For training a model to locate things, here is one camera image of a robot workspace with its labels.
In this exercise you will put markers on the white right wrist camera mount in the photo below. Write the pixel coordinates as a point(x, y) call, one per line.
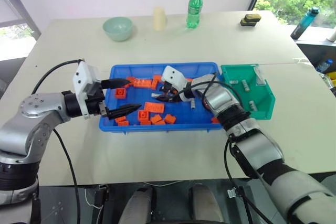
point(173, 75)

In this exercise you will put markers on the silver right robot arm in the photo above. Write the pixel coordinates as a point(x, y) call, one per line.
point(223, 100)

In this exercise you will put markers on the yellow box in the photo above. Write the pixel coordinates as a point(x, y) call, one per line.
point(333, 78)

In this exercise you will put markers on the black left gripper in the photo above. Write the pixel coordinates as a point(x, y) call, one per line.
point(95, 98)

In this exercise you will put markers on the blue water bottle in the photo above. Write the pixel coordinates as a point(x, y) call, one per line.
point(304, 23)

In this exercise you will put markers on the pale green bowl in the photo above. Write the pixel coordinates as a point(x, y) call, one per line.
point(117, 28)

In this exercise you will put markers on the cream plastic cup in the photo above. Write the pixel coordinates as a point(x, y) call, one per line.
point(159, 18)

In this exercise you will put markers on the silver metal clip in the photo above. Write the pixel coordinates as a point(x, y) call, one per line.
point(233, 192)

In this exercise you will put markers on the flat long orange brick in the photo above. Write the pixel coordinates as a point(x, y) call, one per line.
point(154, 107)

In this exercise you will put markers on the green bottle yellow cap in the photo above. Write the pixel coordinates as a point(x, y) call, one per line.
point(194, 9)

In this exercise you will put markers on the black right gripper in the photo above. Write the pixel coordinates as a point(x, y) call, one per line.
point(169, 89)

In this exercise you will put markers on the grey rounded shape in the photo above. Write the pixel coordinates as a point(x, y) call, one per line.
point(139, 205)

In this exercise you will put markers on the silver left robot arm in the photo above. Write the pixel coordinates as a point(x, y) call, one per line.
point(39, 108)

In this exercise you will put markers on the clear bottle blue cap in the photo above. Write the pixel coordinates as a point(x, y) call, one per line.
point(325, 65)

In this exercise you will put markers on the green plastic bin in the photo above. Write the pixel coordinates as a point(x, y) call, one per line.
point(262, 103)

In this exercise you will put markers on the dark side table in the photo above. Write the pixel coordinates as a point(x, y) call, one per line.
point(317, 51)

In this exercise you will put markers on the long orange toy brick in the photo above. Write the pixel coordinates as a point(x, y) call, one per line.
point(143, 83)

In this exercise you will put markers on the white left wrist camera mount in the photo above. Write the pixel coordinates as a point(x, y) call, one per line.
point(84, 74)

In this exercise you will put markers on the small orange toy brick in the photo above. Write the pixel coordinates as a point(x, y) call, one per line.
point(130, 80)

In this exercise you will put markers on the silver battery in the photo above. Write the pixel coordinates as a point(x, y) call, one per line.
point(193, 104)
point(245, 85)
point(155, 94)
point(234, 81)
point(260, 79)
point(252, 106)

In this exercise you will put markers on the black and yellow sponge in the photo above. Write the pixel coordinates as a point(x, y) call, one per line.
point(250, 20)

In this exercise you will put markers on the blue plastic bin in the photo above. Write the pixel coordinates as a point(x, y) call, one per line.
point(183, 119)

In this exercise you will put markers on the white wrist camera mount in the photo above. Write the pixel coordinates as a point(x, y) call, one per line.
point(84, 74)
point(173, 75)

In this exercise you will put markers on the square orange toy brick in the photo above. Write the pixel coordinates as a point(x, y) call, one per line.
point(143, 116)
point(121, 93)

